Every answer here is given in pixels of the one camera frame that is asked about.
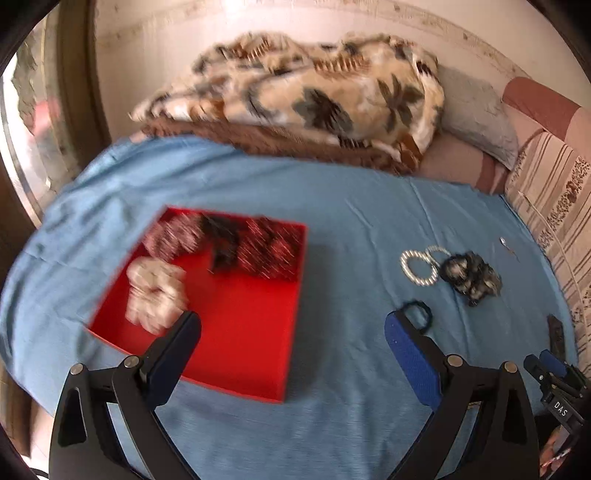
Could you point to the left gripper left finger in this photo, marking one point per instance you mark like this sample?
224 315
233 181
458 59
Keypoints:
141 384

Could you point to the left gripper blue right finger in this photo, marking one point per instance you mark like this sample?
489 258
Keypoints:
446 384

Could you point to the black hair elastic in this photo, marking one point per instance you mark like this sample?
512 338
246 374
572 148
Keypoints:
418 314

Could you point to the white patterned scrunchie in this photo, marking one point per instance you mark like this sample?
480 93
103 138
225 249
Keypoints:
157 295

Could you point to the grey brown sheer scrunchie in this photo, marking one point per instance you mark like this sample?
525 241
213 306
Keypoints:
471 277

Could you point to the red tray box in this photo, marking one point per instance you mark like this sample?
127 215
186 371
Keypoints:
247 321

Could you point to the pink checked scrunchie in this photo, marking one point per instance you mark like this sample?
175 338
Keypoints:
182 234

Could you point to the leopard print scrunchie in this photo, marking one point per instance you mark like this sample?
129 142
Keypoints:
223 235

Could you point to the red polka dot scrunchie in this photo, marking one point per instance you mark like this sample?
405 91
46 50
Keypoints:
270 249

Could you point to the dark patterned phone case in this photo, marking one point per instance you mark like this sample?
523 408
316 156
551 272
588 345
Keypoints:
556 338

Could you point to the striped floral cushion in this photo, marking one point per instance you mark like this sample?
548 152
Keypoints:
549 189

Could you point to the grey pillow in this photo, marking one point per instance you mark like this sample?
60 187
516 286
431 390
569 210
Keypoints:
474 113

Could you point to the wooden glass door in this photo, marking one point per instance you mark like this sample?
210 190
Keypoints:
52 119

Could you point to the floral leaf blanket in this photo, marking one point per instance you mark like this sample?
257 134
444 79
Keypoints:
373 101

